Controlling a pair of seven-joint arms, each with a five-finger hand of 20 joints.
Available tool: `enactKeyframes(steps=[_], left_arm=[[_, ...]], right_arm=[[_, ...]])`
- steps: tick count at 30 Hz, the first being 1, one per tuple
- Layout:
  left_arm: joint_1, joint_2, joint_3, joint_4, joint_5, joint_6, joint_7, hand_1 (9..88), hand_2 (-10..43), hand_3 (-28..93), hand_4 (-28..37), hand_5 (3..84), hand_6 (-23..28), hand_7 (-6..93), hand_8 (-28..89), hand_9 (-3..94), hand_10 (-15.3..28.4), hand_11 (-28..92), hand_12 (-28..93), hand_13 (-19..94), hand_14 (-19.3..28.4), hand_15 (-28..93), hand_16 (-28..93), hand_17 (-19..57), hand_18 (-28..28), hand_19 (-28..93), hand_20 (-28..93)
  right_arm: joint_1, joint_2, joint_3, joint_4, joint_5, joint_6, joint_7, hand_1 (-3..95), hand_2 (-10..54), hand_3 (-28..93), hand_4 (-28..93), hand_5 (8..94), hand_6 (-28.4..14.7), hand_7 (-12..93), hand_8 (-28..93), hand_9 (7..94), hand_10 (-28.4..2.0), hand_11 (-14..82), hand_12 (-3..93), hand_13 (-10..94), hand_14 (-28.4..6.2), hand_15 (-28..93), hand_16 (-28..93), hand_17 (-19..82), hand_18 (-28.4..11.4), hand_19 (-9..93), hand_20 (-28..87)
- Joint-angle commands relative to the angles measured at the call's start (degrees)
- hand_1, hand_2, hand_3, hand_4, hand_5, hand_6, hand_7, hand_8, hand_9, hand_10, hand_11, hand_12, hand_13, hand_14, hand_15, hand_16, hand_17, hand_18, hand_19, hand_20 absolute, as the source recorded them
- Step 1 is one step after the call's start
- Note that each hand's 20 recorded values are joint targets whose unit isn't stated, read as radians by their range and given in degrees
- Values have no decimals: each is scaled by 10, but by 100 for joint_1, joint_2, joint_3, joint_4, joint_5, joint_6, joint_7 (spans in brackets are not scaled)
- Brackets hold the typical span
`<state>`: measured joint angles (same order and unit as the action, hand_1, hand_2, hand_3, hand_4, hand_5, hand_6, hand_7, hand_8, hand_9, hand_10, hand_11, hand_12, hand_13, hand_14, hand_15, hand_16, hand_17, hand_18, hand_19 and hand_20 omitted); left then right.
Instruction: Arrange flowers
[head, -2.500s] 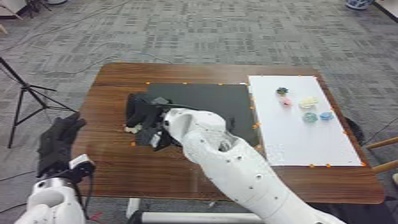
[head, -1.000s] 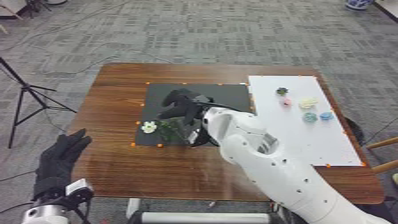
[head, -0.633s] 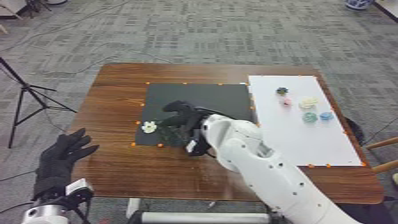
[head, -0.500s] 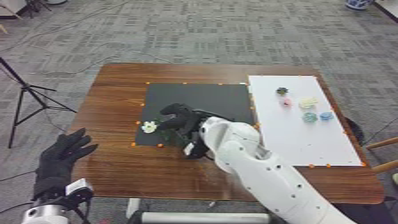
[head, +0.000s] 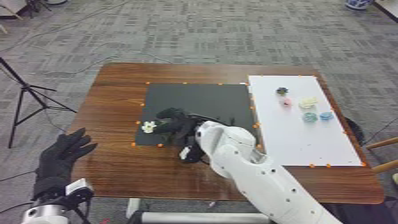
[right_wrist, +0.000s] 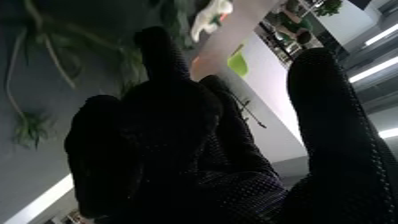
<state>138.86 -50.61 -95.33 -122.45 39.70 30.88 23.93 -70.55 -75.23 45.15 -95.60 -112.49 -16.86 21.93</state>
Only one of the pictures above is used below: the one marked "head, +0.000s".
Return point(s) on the wooden chair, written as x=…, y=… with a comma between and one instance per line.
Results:
x=382, y=156

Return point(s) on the teal flower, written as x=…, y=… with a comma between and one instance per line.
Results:
x=309, y=117

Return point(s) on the pale grey bar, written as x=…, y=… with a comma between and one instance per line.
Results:
x=201, y=218

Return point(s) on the pink flower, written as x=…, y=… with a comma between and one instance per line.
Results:
x=286, y=102

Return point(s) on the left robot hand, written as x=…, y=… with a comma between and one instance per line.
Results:
x=55, y=160

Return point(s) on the blue and white vase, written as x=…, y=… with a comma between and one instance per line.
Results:
x=359, y=3

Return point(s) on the cream flower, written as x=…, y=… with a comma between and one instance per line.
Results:
x=308, y=102

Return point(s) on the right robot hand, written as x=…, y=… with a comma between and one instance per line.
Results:
x=180, y=123

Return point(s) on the white sheet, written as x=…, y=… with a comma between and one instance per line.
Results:
x=299, y=136

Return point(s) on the dark mat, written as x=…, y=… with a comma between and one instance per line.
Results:
x=201, y=100

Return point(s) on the black tripod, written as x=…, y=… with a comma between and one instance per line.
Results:
x=27, y=96

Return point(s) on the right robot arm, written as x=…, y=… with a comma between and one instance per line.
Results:
x=254, y=170

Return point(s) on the dark blue flower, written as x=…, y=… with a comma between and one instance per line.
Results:
x=281, y=90

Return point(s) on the white flower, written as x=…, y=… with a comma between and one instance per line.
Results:
x=148, y=126

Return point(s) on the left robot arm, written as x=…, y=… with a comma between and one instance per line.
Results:
x=46, y=210

